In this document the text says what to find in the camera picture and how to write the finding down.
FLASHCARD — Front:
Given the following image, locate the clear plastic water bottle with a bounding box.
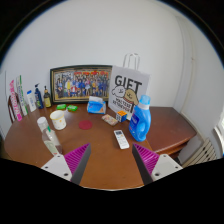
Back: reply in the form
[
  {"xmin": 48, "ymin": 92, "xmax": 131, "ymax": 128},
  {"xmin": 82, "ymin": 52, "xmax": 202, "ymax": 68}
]
[{"xmin": 36, "ymin": 116, "xmax": 63, "ymax": 157}]

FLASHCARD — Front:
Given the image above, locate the white tube with blue cap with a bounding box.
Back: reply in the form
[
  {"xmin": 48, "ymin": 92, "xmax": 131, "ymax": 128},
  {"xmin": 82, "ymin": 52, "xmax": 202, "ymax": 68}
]
[{"xmin": 26, "ymin": 89, "xmax": 37, "ymax": 113}]

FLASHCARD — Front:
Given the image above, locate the floral patterned small pouch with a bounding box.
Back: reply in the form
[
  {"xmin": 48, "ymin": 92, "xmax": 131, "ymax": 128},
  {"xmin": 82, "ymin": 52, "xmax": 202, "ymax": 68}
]
[{"xmin": 101, "ymin": 114, "xmax": 119, "ymax": 127}]

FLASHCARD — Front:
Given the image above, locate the dark blue pump bottle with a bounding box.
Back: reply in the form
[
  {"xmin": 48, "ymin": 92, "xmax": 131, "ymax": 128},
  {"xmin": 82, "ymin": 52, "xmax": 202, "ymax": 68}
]
[{"xmin": 34, "ymin": 83, "xmax": 45, "ymax": 110}]

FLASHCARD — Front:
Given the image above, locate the white paper gift bag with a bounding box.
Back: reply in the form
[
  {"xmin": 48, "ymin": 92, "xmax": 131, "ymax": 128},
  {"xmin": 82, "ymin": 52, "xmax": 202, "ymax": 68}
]
[{"xmin": 107, "ymin": 52, "xmax": 151, "ymax": 116}]

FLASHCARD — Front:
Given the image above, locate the blue tissue pack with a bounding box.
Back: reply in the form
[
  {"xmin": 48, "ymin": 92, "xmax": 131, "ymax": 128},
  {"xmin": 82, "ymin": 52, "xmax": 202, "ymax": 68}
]
[{"xmin": 86, "ymin": 95, "xmax": 107, "ymax": 115}]

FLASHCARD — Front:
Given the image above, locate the brown pump bottle yellow label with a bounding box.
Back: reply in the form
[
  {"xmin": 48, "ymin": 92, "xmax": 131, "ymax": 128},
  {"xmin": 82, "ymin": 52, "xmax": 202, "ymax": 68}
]
[{"xmin": 43, "ymin": 85, "xmax": 53, "ymax": 109}]

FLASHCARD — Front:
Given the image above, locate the flat round red coaster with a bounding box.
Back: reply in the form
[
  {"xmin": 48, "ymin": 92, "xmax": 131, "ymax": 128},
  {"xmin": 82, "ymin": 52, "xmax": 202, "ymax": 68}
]
[{"xmin": 78, "ymin": 119, "xmax": 94, "ymax": 131}]

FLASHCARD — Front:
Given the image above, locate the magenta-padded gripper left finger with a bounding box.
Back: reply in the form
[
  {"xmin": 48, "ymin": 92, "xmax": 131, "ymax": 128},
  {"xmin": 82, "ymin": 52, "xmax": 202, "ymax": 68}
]
[{"xmin": 40, "ymin": 143, "xmax": 92, "ymax": 185}]

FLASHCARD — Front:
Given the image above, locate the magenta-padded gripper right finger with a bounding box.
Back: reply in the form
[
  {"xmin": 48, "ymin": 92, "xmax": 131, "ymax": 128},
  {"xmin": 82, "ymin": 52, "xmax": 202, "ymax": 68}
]
[{"xmin": 132, "ymin": 143, "xmax": 184, "ymax": 185}]

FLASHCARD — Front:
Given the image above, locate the framed group photo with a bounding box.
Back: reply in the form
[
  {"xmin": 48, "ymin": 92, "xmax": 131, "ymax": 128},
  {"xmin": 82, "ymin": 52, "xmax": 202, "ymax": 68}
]
[{"xmin": 49, "ymin": 64, "xmax": 113, "ymax": 105}]

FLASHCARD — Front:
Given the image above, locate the puzzle cube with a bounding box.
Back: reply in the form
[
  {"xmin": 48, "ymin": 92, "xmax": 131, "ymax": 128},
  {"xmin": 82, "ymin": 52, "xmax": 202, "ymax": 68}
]
[{"xmin": 115, "ymin": 110, "xmax": 128, "ymax": 123}]

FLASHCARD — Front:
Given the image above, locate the white mug with yellow rim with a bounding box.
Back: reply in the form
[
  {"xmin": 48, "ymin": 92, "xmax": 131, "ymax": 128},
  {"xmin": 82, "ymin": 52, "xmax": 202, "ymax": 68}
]
[{"xmin": 49, "ymin": 110, "xmax": 67, "ymax": 131}]

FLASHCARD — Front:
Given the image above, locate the white remote control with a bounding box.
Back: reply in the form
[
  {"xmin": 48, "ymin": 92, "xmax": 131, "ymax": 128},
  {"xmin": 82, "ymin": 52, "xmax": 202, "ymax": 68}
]
[{"xmin": 113, "ymin": 129, "xmax": 130, "ymax": 150}]

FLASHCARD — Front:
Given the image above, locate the blue detergent bottle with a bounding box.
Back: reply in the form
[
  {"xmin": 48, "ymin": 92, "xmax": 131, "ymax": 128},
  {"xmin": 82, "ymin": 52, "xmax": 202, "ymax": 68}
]
[{"xmin": 128, "ymin": 94, "xmax": 152, "ymax": 143}]

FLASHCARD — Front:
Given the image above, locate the white radiator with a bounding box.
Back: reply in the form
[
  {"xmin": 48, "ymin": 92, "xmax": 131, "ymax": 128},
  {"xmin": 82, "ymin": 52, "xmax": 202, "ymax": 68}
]
[{"xmin": 181, "ymin": 137, "xmax": 218, "ymax": 169}]

